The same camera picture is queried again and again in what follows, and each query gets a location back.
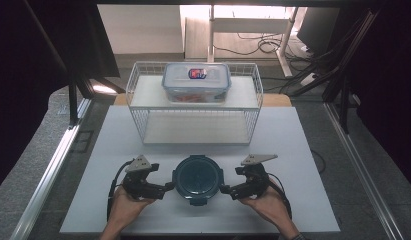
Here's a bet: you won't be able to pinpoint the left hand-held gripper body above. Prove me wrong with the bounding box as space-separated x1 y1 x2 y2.
121 154 160 201

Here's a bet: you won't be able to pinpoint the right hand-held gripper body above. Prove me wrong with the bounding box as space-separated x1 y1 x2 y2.
236 153 279 201

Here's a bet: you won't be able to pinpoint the round dark teal lid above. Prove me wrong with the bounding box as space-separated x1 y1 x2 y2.
171 154 225 207

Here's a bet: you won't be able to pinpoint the white wire rack shelf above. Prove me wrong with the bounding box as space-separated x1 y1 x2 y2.
125 61 264 146

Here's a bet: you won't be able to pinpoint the clear rectangular food container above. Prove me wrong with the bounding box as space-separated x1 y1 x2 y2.
161 62 233 105

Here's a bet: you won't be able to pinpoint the person's left hand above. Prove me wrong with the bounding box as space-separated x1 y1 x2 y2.
109 185 156 231

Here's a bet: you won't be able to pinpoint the person's right hand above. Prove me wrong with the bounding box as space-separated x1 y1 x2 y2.
239 179 294 233

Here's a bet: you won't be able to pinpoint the wooden table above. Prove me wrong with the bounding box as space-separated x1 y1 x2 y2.
112 93 293 108

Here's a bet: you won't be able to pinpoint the black metal stand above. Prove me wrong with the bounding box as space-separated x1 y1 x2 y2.
288 9 382 135
66 70 126 130

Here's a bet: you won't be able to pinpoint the white power strip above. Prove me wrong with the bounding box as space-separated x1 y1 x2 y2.
298 72 317 87

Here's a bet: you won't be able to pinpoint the black curtain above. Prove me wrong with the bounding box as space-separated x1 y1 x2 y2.
0 0 121 195
339 0 411 194

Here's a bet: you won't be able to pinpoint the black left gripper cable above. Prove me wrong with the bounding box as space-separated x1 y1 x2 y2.
106 159 135 222

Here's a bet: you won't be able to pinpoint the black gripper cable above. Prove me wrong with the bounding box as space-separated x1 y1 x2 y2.
266 172 293 220
106 159 135 222

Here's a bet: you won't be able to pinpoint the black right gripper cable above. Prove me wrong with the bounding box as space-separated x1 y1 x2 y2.
266 172 293 220

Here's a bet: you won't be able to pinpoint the thin black cable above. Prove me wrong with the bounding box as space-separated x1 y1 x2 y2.
310 148 327 175

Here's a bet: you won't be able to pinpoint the aluminium rail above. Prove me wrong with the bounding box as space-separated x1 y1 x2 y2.
9 98 93 240
323 101 403 240

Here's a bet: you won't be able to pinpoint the black floor cables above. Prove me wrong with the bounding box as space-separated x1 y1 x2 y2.
213 31 327 96

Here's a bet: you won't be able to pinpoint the white desk frame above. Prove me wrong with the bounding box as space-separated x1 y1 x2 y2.
179 4 300 78

